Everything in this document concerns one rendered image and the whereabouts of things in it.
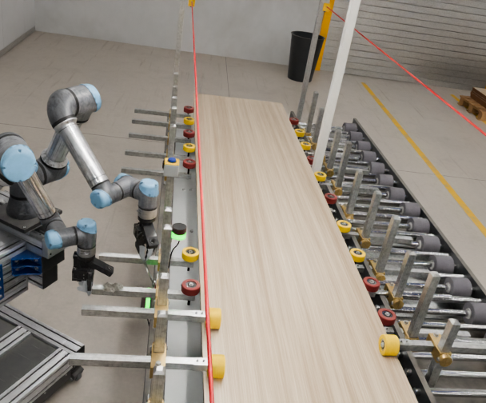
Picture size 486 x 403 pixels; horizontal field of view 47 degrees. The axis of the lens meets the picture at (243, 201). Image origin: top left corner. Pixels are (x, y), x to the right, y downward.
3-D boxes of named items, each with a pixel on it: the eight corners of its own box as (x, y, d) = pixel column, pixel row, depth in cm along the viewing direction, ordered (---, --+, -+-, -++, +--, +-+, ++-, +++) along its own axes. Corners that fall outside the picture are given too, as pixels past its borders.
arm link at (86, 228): (72, 218, 218) (93, 214, 222) (72, 241, 223) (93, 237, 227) (78, 228, 212) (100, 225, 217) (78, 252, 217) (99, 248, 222)
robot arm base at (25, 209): (-2, 211, 240) (-3, 191, 235) (25, 199, 252) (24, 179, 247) (24, 223, 235) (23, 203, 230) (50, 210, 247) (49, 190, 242)
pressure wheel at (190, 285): (179, 309, 238) (181, 288, 232) (179, 297, 245) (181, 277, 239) (197, 310, 239) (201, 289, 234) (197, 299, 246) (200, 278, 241)
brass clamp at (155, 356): (147, 378, 186) (148, 367, 184) (149, 349, 198) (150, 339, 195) (165, 379, 187) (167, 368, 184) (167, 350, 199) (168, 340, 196)
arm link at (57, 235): (41, 239, 219) (69, 234, 225) (49, 254, 211) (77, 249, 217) (41, 222, 215) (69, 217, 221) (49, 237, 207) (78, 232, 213)
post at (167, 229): (154, 318, 247) (163, 227, 224) (155, 313, 250) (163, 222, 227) (162, 319, 247) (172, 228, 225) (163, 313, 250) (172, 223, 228)
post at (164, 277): (150, 370, 228) (159, 277, 206) (151, 364, 231) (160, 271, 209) (159, 371, 229) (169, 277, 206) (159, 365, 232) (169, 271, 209)
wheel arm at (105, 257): (98, 262, 255) (98, 255, 253) (99, 258, 258) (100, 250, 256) (193, 269, 261) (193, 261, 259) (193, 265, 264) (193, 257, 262)
